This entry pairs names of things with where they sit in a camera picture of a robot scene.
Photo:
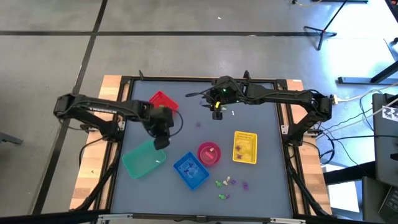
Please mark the pink rectangular tag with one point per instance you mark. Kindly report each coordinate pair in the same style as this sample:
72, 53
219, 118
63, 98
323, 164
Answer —
209, 155

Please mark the yellow plastic basket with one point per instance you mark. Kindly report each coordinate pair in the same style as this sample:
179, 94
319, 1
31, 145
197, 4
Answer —
248, 140

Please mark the black support beam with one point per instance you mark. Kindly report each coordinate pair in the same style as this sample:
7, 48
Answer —
348, 174

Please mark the black table frame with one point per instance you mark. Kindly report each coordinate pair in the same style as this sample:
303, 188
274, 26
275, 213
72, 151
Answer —
174, 79

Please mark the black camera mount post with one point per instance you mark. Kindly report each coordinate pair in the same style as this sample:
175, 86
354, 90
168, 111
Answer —
246, 74

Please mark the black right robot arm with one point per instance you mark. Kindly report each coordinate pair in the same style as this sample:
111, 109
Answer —
280, 95

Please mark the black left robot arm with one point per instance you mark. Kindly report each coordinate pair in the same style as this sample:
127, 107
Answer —
93, 105

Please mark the black tripod stand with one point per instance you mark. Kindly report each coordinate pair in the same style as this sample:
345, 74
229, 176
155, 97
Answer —
323, 30

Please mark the dark cabinet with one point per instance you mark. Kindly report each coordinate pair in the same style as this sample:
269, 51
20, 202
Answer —
371, 199

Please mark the green translucent plastic bin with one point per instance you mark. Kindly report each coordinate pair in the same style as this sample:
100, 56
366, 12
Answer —
140, 160

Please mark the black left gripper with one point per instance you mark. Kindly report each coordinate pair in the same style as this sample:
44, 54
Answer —
160, 119

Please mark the green plastic monster figure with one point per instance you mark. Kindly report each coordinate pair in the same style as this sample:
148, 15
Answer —
219, 183
222, 196

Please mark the black crossbeam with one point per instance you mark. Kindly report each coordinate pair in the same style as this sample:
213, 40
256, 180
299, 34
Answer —
46, 217

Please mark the pink round plastic bowl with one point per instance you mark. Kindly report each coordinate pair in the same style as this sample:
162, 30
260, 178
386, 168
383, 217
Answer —
202, 150

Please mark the yellow power plug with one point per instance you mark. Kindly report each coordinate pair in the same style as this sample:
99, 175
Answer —
335, 99

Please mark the red plastic basket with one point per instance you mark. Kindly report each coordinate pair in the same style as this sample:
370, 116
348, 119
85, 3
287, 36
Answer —
161, 99

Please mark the purple plastic spider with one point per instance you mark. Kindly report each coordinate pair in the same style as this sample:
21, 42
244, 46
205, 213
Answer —
237, 147
246, 186
238, 156

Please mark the blue plastic basket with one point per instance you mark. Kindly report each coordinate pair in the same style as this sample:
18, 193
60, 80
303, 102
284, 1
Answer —
199, 177

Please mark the silver metal bracket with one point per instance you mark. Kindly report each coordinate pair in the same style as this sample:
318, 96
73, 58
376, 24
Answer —
287, 221
115, 216

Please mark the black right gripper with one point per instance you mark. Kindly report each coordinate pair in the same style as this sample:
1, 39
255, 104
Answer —
227, 90

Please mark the grey chair foot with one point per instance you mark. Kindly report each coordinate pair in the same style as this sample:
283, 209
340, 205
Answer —
9, 139

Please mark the black computer case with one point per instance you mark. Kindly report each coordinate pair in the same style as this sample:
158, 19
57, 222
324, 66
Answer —
385, 149

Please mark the black keyboard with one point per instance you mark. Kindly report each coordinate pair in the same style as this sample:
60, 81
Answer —
391, 202

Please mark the yellow tape tag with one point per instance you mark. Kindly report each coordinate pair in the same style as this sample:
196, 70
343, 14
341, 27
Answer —
217, 105

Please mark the black desk leg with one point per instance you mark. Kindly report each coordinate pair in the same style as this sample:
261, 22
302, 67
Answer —
357, 80
392, 6

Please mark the black and white marker tag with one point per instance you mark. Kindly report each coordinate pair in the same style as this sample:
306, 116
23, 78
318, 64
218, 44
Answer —
391, 113

